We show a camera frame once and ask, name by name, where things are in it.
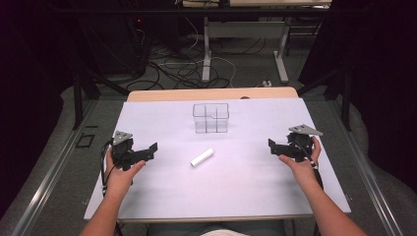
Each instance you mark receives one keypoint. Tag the black computer tower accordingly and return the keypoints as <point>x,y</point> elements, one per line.
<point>137,42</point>

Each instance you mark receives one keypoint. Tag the person's left hand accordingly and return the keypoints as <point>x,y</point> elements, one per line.
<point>120,178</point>

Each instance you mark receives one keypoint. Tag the aluminium floor rail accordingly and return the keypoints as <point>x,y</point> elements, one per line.
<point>367,177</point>
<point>49,177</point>

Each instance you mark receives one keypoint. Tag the white-legged desk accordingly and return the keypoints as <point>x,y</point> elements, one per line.
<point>206,59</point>

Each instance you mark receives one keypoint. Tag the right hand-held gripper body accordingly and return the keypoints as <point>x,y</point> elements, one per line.
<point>300,144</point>

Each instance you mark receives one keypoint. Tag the white cylinder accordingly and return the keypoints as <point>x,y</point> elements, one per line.
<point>202,157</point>

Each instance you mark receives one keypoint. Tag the white table sheet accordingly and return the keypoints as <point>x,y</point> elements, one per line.
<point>213,190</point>

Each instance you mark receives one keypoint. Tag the black metal stand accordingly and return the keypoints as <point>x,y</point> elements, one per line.
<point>344,95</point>
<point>78,98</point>

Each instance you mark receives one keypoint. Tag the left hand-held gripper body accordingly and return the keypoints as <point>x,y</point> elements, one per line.
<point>123,150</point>

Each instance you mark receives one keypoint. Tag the light wooden table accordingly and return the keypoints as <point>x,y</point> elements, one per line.
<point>196,94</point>

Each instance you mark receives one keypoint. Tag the person's right hand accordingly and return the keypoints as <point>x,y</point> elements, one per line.
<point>303,167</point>

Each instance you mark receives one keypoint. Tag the person's lap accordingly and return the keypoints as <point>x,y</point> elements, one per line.
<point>216,229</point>

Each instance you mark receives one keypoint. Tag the white power plug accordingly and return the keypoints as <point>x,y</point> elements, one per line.
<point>267,83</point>

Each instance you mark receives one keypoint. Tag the clear plastic divided organizer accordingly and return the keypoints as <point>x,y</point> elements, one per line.
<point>210,118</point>

